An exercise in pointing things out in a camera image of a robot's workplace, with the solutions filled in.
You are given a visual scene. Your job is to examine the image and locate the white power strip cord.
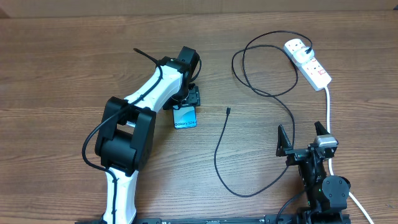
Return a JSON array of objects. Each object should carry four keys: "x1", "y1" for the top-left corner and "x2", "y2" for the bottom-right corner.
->
[{"x1": 323, "y1": 86, "x2": 375, "y2": 224}]

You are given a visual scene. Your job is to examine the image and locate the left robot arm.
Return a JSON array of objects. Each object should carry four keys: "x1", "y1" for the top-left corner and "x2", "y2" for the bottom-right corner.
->
[{"x1": 95, "y1": 47, "x2": 201, "y2": 223}]

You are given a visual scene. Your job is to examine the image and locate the white charger plug adapter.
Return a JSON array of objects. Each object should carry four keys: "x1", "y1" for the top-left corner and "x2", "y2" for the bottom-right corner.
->
[{"x1": 293, "y1": 47, "x2": 315, "y2": 64}]

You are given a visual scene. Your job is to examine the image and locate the white power strip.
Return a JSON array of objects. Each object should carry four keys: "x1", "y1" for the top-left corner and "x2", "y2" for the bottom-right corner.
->
[{"x1": 284, "y1": 39, "x2": 331, "y2": 91}]

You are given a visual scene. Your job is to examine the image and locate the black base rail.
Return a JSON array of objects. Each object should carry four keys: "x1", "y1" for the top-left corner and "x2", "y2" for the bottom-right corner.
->
[{"x1": 75, "y1": 214, "x2": 351, "y2": 224}]

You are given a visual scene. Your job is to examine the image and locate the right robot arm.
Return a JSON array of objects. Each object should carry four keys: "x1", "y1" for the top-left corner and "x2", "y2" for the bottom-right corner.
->
[{"x1": 275, "y1": 121, "x2": 351, "y2": 223}]

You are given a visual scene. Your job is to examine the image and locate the blue Galaxy smartphone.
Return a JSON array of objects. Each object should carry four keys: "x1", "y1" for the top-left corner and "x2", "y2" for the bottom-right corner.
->
[{"x1": 173, "y1": 106, "x2": 197, "y2": 129}]

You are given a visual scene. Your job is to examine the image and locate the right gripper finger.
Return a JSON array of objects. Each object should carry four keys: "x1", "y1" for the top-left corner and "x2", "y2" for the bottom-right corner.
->
[
  {"x1": 276, "y1": 124, "x2": 293, "y2": 157},
  {"x1": 314, "y1": 121, "x2": 330, "y2": 136}
]

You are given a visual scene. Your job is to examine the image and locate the black USB charging cable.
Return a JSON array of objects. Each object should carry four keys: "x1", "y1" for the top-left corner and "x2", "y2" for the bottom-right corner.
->
[{"x1": 213, "y1": 30, "x2": 313, "y2": 198}]

